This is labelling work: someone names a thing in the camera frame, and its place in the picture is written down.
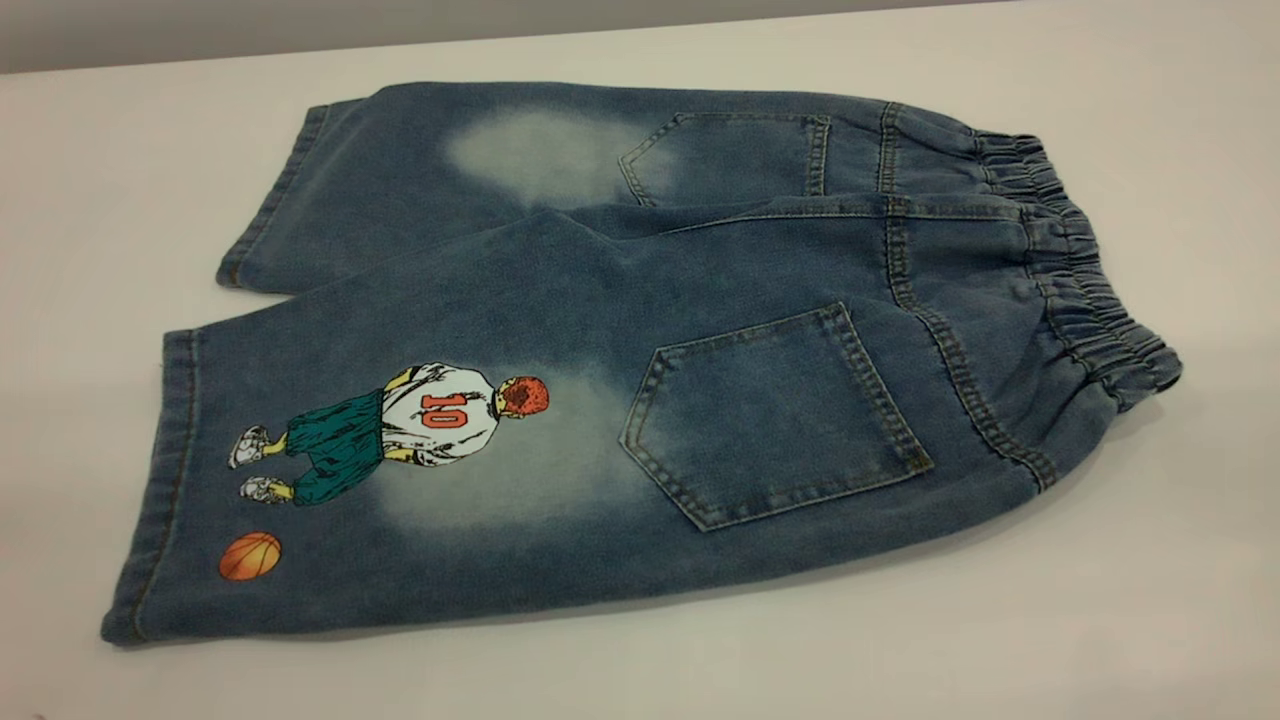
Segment blue denim shorts with print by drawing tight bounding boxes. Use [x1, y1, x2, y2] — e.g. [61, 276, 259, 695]
[100, 80, 1184, 646]

